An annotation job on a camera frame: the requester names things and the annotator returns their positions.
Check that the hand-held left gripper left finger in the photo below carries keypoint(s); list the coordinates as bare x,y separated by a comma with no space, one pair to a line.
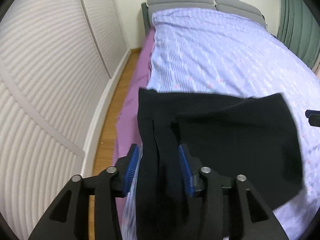
132,170

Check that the black pants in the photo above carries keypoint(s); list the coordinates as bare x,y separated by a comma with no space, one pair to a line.
225,135

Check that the bed with lavender sheet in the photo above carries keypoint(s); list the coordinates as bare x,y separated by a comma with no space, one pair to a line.
212,55

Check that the purple bed sheet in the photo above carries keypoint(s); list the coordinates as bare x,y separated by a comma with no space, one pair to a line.
130,105

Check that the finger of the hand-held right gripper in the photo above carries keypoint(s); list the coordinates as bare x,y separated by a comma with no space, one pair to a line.
314,120

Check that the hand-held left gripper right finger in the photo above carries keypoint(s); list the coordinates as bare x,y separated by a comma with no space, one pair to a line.
186,170

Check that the green curtain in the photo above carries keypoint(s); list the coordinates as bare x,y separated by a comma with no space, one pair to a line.
297,22

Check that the white louvered wardrobe door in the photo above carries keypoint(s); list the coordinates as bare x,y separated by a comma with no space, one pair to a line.
107,22
42,92

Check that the grey padded headboard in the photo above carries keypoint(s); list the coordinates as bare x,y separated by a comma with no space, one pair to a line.
180,2

